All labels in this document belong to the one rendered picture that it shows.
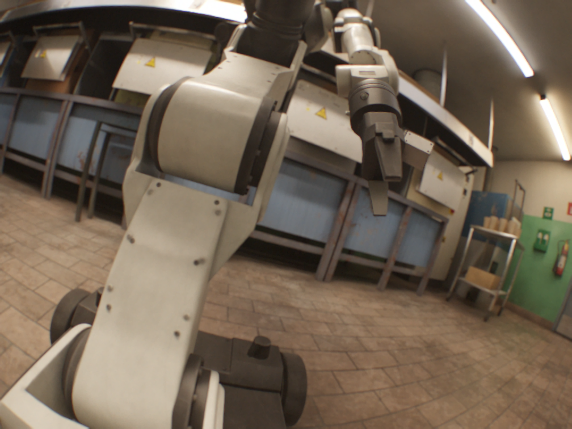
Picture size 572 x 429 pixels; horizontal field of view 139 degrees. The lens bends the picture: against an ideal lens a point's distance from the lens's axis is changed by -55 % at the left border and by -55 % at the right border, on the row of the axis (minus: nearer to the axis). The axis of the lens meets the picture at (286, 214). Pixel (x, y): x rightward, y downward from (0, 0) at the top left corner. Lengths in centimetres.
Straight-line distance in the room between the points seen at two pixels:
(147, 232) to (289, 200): 147
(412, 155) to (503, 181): 463
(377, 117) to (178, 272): 32
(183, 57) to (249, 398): 173
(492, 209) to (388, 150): 350
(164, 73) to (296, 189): 123
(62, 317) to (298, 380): 53
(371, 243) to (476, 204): 229
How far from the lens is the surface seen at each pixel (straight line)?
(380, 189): 39
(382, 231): 207
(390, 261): 216
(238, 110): 27
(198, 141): 27
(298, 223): 173
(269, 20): 56
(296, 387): 53
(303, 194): 171
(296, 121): 155
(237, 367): 49
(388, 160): 28
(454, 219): 356
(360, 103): 38
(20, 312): 91
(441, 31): 261
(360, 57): 55
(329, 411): 77
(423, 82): 300
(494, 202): 377
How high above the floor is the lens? 54
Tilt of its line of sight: 4 degrees down
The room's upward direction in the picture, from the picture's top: 17 degrees clockwise
